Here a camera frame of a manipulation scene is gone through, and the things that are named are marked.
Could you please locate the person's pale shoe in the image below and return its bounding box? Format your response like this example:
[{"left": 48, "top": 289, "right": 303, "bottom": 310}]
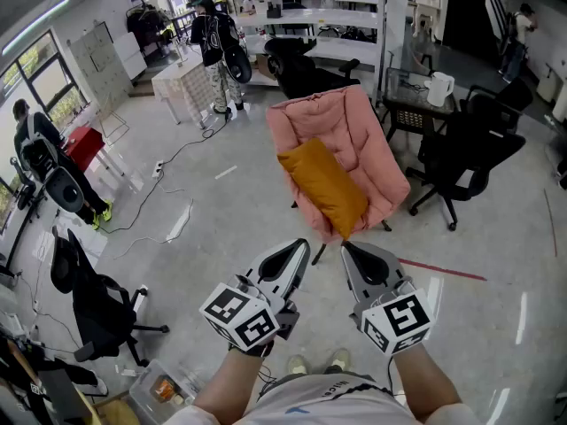
[
  {"left": 286, "top": 354, "right": 310, "bottom": 376},
  {"left": 325, "top": 347, "right": 352, "bottom": 374}
]

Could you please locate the black floor cable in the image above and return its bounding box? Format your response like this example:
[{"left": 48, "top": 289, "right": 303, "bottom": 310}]
[{"left": 97, "top": 112, "right": 232, "bottom": 235}]

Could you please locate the clear plastic bin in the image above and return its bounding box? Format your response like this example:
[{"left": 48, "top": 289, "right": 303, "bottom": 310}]
[{"left": 128, "top": 359, "right": 209, "bottom": 415}]

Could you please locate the black oval device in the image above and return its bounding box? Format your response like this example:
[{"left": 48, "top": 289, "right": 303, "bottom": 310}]
[
  {"left": 223, "top": 44, "right": 252, "bottom": 83},
  {"left": 43, "top": 168, "right": 85, "bottom": 214}
]

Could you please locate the table with patterned cloth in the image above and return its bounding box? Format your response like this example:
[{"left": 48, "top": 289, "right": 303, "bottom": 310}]
[{"left": 151, "top": 50, "right": 231, "bottom": 128}]

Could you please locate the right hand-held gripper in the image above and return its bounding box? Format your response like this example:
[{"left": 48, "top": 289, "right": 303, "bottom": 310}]
[{"left": 340, "top": 240, "right": 434, "bottom": 357}]

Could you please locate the black office chair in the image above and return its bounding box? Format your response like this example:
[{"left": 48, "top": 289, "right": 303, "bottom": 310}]
[
  {"left": 460, "top": 77, "right": 535, "bottom": 133},
  {"left": 50, "top": 226, "right": 171, "bottom": 368},
  {"left": 405, "top": 108, "right": 527, "bottom": 232},
  {"left": 264, "top": 36, "right": 362, "bottom": 101}
]

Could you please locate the white floor cable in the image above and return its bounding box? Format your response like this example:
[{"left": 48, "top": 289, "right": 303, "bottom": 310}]
[{"left": 110, "top": 183, "right": 195, "bottom": 260}]

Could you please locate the white kettle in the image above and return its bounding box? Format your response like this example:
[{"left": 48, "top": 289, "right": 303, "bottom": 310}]
[{"left": 423, "top": 72, "right": 456, "bottom": 108}]

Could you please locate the red table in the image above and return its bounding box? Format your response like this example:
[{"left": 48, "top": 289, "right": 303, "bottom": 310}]
[{"left": 64, "top": 126, "right": 129, "bottom": 181}]

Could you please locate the white locker cabinet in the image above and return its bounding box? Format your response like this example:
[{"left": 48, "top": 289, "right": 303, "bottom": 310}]
[{"left": 68, "top": 21, "right": 134, "bottom": 105}]

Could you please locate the person's right pale shoe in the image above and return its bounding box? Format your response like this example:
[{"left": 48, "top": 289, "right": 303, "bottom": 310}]
[{"left": 325, "top": 347, "right": 352, "bottom": 374}]

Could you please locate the person's left pale shoe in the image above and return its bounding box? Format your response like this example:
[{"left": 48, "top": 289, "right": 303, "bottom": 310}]
[{"left": 286, "top": 354, "right": 310, "bottom": 376}]

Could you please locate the orange pillow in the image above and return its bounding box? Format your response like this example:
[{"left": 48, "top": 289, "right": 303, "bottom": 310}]
[{"left": 276, "top": 137, "right": 370, "bottom": 241}]

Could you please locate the black-framed window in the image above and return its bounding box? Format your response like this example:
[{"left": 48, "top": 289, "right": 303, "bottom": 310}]
[{"left": 0, "top": 28, "right": 89, "bottom": 234}]

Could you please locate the black glass-top table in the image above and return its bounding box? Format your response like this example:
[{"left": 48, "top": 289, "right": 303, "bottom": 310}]
[{"left": 381, "top": 66, "right": 458, "bottom": 143}]

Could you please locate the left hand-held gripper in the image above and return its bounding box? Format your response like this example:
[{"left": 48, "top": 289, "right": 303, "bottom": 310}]
[{"left": 198, "top": 237, "right": 311, "bottom": 353}]

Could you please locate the person's white t-shirt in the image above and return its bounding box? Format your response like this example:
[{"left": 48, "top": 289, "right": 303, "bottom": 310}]
[{"left": 161, "top": 372, "right": 486, "bottom": 425}]

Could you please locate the long ceiling light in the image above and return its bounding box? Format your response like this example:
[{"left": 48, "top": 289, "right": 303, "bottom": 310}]
[{"left": 2, "top": 0, "right": 73, "bottom": 57}]

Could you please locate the red floor tape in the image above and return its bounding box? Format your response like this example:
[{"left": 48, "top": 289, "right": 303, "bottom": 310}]
[{"left": 397, "top": 258, "right": 488, "bottom": 282}]

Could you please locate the person's right forearm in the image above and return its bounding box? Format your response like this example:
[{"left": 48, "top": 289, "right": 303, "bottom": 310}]
[{"left": 392, "top": 341, "right": 464, "bottom": 422}]

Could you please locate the person's left forearm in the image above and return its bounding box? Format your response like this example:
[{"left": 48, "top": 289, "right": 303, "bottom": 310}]
[{"left": 192, "top": 348, "right": 273, "bottom": 425}]

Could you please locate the black wrist watch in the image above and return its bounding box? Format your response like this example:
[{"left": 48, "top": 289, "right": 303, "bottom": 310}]
[{"left": 228, "top": 341, "right": 275, "bottom": 359}]

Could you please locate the pink padded chair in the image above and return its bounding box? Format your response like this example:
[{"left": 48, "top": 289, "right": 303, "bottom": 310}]
[{"left": 265, "top": 84, "right": 412, "bottom": 266}]

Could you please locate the white shelf unit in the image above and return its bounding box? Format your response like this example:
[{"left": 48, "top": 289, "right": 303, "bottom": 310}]
[{"left": 214, "top": 0, "right": 389, "bottom": 105}]

